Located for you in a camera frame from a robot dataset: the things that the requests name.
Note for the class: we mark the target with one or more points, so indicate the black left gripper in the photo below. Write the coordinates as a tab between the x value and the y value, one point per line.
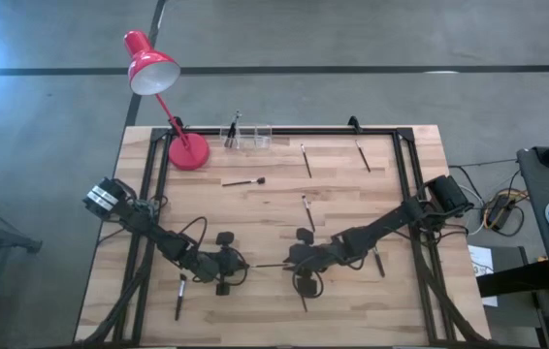
218	264

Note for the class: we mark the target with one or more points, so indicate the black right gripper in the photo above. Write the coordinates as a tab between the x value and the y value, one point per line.
311	259

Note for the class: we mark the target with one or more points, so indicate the thin black makeup brush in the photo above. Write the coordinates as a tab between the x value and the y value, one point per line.
306	161
309	213
304	304
363	156

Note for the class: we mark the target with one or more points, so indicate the fluffy-head black makeup brush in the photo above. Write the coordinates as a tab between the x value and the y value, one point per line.
379	264

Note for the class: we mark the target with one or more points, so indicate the black comb-head makeup brush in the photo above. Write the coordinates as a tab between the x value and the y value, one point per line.
261	180

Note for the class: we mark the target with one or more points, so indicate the silver-ferrule black makeup brush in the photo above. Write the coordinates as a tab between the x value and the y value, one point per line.
232	130

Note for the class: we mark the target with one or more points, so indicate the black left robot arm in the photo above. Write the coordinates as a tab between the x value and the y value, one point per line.
158	232

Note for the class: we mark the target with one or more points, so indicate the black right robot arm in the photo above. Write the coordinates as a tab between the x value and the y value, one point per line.
391	218

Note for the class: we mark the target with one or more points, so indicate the thick black makeup brush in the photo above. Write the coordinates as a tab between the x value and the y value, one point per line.
180	295

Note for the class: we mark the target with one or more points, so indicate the red desk lamp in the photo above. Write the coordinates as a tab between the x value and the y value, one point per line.
188	152

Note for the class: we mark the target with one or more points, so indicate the clear acrylic organizer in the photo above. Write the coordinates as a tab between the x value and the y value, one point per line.
262	138

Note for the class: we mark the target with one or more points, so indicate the black table clamp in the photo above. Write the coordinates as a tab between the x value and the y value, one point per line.
353	124
177	122

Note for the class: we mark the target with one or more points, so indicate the white paper sheet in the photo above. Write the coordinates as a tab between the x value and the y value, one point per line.
482	271

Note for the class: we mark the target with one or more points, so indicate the black beam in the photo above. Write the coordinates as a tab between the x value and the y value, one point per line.
517	278

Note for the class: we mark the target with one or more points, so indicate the black aluminium table frame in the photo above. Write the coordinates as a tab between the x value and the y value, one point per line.
328	131

